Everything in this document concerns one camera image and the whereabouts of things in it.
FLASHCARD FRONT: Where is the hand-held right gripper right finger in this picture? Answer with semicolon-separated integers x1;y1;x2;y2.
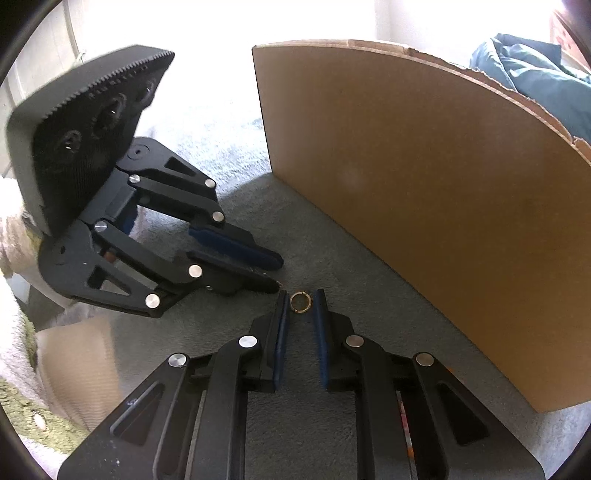
313;288;546;480

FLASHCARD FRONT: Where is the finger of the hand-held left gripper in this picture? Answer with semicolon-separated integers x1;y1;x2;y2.
60;220;283;320
104;138;284;272

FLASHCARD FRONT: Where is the teal duvet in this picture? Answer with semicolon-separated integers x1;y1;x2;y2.
470;33;591;145

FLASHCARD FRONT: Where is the cardboard box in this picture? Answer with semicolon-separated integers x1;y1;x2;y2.
252;39;591;413

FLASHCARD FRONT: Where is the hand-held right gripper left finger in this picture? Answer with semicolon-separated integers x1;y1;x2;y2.
58;290;291;480

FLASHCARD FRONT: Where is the person's white fuzzy robe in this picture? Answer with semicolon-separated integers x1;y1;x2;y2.
0;295;88;467

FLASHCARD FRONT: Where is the person's cream trouser leg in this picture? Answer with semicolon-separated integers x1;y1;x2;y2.
36;318;122;418

